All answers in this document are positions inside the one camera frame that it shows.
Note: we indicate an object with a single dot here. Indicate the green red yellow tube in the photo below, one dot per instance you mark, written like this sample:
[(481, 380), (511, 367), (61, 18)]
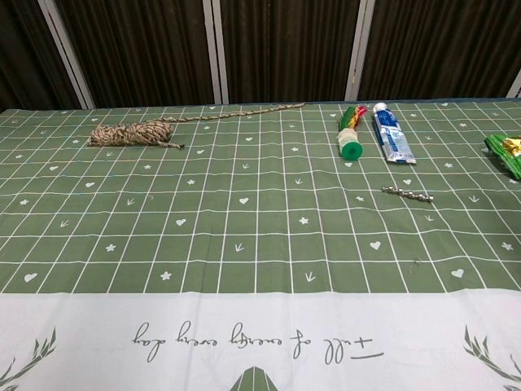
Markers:
[(350, 148)]

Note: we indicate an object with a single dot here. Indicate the white partition frame post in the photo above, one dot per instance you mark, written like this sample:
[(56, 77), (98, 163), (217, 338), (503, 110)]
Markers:
[(360, 49), (220, 49), (516, 87), (65, 53)]

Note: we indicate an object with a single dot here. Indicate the white blue toothpaste tube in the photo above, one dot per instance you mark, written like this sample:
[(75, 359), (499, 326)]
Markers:
[(392, 138)]

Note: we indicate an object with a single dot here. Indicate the green orange snack bag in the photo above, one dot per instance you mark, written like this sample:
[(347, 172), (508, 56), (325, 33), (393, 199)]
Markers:
[(509, 155)]

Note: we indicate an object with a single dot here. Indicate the green grid tablecloth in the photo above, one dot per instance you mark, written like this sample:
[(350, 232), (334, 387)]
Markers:
[(244, 228)]

